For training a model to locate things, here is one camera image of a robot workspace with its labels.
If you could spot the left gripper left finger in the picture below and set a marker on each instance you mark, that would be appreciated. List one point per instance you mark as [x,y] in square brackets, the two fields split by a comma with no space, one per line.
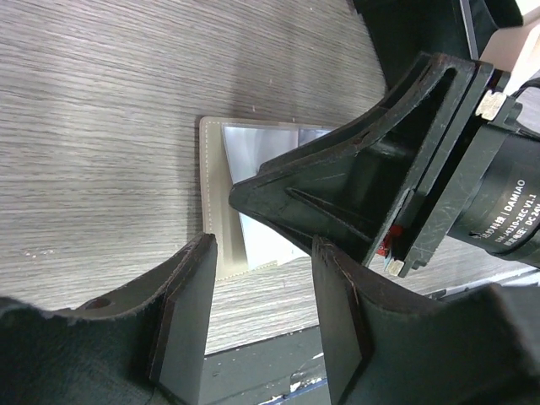
[142,343]

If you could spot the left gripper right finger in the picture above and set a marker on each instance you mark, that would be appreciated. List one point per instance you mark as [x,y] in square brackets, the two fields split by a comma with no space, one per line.
[384,344]

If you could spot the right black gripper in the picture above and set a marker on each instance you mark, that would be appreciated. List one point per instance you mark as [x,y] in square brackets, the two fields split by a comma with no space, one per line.
[401,177]

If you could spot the grey leather card holder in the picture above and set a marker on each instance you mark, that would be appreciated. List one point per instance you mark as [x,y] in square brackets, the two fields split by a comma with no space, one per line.
[232,150]

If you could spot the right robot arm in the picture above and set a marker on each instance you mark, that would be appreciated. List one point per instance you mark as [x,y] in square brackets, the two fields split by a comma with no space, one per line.
[401,31]

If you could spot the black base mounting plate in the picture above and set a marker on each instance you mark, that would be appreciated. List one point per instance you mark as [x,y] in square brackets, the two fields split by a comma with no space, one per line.
[286,369]

